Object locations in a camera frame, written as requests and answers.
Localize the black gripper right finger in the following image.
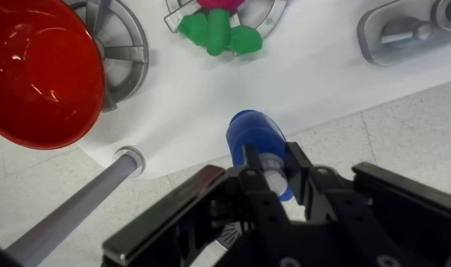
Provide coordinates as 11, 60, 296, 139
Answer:
352, 161, 451, 237

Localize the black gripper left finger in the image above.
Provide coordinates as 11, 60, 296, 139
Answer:
100, 164, 225, 267

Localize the grey support pole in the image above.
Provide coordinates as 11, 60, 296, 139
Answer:
5, 146, 145, 267

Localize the grey toy faucet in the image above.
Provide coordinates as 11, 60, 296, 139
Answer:
355, 0, 451, 65

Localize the grey burner grate under bowl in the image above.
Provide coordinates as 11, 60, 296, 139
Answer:
63, 0, 149, 111

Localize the red bowl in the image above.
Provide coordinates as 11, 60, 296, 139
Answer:
0, 0, 105, 149

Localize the pink toy radish with leaves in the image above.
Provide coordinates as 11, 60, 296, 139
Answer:
177, 0, 262, 56

